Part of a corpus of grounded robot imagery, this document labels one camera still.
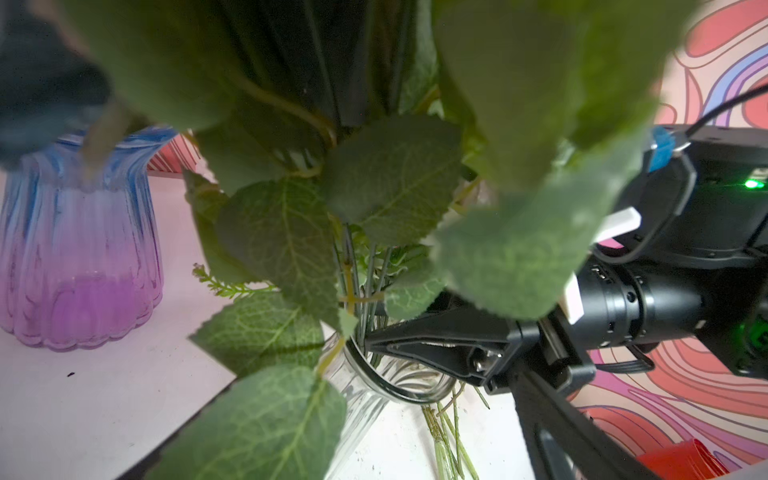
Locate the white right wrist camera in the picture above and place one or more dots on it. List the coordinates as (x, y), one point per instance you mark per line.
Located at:
(619, 222)

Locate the blue rose bunch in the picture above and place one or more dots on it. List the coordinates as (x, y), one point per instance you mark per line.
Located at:
(502, 130)

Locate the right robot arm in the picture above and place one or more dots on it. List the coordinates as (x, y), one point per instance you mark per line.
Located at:
(695, 267)

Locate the red pen cup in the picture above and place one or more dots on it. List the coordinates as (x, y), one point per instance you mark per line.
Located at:
(689, 460)

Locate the clear ribbed glass vase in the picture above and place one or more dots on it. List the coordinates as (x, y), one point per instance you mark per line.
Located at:
(368, 390)

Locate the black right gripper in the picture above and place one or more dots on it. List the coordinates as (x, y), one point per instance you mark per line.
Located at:
(602, 307)

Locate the purple blue glass vase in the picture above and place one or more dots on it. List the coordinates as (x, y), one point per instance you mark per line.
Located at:
(80, 257)

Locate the mixed flower bouquet pile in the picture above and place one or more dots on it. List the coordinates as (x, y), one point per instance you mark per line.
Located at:
(452, 458)

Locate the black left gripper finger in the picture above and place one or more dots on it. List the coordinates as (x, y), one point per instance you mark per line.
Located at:
(560, 440)

